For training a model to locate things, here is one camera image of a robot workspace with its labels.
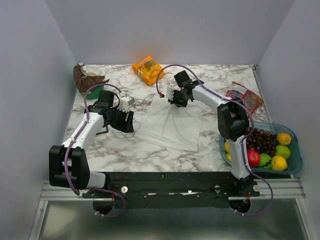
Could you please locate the white camisole garment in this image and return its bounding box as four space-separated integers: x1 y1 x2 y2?
134 95 203 152

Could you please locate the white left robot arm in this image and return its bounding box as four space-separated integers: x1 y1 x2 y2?
49 90 135 198

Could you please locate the red candy bag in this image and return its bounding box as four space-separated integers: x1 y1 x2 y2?
226 81 264 115

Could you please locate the crumpled brown paper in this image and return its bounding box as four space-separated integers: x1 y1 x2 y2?
73 62 110 95

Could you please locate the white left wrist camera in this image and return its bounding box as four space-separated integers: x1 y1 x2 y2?
117 93 135 112

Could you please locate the yellow lemon left lower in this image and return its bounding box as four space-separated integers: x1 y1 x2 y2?
226 153 232 162

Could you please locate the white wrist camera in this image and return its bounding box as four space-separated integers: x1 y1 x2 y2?
117 93 135 112
160 86 177 104

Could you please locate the green bowl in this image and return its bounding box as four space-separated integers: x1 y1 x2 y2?
77 85 104 100

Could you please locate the yellow lemon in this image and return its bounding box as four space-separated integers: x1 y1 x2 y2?
271 155 288 171
224 141 230 154
276 132 292 146
226 153 232 162

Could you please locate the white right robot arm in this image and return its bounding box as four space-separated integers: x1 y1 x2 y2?
168 70 251 196

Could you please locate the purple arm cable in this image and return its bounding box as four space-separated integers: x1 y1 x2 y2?
155 64 275 217
64 83 127 219

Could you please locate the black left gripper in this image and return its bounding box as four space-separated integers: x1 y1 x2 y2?
107 105 135 133

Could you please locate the green lime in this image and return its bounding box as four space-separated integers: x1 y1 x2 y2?
275 144 291 160

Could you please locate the dark purple grape bunch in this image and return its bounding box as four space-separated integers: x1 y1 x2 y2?
246 127 278 157

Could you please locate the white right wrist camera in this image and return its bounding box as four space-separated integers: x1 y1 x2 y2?
160 86 177 104

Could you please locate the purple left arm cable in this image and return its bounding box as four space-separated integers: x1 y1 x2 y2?
64 83 127 219

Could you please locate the yellow lemon bottom right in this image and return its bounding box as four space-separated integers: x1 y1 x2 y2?
271 155 288 171

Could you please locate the aluminium frame rail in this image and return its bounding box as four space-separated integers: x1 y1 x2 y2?
40 178 306 201

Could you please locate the orange snack bag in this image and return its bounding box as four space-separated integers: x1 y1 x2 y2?
131 55 165 86

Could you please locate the yellow lemon top right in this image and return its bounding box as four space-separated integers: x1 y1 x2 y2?
276 132 292 146

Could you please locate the green apple with squiggle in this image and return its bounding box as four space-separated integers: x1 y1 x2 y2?
257 153 272 169

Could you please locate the teal plastic fruit basket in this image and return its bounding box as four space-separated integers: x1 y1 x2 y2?
219 121 303 175

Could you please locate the red apple front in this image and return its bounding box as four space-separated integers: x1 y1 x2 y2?
247 149 261 168

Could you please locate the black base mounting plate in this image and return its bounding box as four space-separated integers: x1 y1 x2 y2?
51 171 293 209

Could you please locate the yellow lemon left upper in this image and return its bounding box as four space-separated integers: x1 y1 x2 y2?
224 141 230 154

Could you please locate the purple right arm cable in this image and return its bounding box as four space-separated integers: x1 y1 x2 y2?
155 64 275 217

